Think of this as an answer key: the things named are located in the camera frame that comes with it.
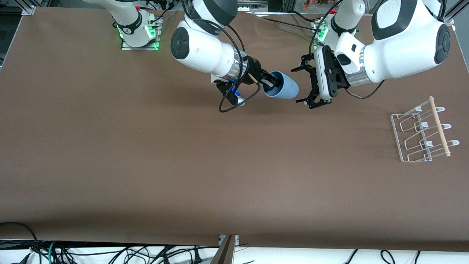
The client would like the blue plastic cup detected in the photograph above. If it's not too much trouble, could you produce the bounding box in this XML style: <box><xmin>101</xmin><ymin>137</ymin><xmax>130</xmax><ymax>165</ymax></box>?
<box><xmin>263</xmin><ymin>70</ymin><xmax>299</xmax><ymax>99</ymax></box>

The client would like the wooden rack dowel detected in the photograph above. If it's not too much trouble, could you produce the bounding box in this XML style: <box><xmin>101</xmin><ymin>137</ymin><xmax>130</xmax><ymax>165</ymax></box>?
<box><xmin>429</xmin><ymin>96</ymin><xmax>452</xmax><ymax>157</ymax></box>

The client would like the orange background object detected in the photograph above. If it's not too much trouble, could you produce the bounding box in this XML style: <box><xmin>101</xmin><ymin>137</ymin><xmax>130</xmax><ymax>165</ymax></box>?
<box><xmin>303</xmin><ymin>0</ymin><xmax>330</xmax><ymax>10</ymax></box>

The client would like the grey power strip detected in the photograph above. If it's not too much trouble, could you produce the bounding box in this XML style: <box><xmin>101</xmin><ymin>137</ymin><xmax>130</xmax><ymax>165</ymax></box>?
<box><xmin>236</xmin><ymin>0</ymin><xmax>269</xmax><ymax>11</ymax></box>

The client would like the table support beam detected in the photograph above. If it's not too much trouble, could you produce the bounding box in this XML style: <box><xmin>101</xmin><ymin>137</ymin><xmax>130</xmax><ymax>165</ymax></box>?
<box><xmin>211</xmin><ymin>235</ymin><xmax>239</xmax><ymax>264</ymax></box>

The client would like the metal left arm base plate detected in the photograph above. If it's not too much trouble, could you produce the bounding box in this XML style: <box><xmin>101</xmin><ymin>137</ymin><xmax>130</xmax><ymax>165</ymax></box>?
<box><xmin>311</xmin><ymin>20</ymin><xmax>332</xmax><ymax>55</ymax></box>

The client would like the black table cable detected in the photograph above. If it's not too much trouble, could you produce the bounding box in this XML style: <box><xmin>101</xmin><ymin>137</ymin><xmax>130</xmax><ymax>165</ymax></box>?
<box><xmin>291</xmin><ymin>10</ymin><xmax>323</xmax><ymax>23</ymax></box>
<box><xmin>256</xmin><ymin>16</ymin><xmax>315</xmax><ymax>32</ymax></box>

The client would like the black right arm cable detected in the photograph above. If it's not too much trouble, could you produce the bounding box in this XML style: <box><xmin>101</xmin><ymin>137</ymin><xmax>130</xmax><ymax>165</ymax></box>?
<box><xmin>219</xmin><ymin>26</ymin><xmax>261</xmax><ymax>113</ymax></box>

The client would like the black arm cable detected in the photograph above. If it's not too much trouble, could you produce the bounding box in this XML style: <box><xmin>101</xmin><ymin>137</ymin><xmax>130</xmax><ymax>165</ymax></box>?
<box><xmin>219</xmin><ymin>26</ymin><xmax>261</xmax><ymax>113</ymax></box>
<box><xmin>309</xmin><ymin>0</ymin><xmax>385</xmax><ymax>99</ymax></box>

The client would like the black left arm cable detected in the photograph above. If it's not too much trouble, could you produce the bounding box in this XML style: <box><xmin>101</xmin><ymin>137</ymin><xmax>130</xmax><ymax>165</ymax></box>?
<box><xmin>309</xmin><ymin>0</ymin><xmax>385</xmax><ymax>99</ymax></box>

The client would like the white wire cup rack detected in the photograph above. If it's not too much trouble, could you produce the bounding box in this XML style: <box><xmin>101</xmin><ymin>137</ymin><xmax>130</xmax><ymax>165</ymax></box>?
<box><xmin>390</xmin><ymin>96</ymin><xmax>460</xmax><ymax>162</ymax></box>

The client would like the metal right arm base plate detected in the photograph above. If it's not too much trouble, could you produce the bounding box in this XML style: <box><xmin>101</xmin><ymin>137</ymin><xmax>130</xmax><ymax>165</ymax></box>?
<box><xmin>121</xmin><ymin>16</ymin><xmax>162</xmax><ymax>51</ymax></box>

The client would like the aluminium frame profile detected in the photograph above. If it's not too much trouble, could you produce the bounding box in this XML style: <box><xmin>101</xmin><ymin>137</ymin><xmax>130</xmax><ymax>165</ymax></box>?
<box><xmin>16</xmin><ymin>0</ymin><xmax>35</xmax><ymax>16</ymax></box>
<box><xmin>440</xmin><ymin>0</ymin><xmax>458</xmax><ymax>25</ymax></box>

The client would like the thick black floor cable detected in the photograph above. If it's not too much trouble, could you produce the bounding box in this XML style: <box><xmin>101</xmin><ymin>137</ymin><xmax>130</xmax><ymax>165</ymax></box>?
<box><xmin>0</xmin><ymin>221</ymin><xmax>41</xmax><ymax>264</ymax></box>

